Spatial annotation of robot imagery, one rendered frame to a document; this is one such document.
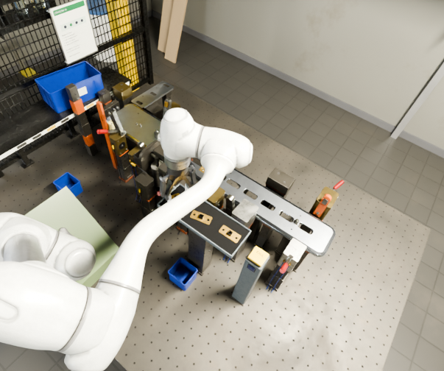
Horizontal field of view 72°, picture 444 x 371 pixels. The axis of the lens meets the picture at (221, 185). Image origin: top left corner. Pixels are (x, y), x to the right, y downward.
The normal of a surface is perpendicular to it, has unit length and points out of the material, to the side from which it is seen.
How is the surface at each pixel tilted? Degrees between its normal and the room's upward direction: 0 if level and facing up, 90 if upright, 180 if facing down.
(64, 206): 44
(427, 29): 90
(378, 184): 0
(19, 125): 0
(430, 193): 0
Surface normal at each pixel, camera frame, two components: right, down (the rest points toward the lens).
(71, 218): 0.63, -0.07
